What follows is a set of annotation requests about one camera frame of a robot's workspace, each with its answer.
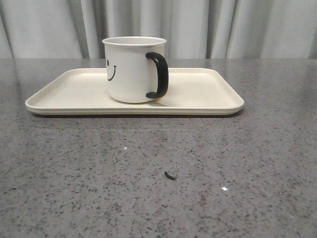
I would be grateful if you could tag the cream rectangular plastic tray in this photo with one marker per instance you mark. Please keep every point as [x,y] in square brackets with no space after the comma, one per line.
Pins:
[83,91]

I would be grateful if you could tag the small black debris piece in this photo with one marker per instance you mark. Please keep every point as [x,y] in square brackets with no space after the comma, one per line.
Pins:
[169,176]

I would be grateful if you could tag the white smiley mug black handle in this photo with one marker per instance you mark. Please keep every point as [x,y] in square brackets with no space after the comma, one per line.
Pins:
[137,71]

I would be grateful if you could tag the grey pleated curtain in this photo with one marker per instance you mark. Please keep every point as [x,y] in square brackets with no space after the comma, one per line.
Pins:
[193,29]

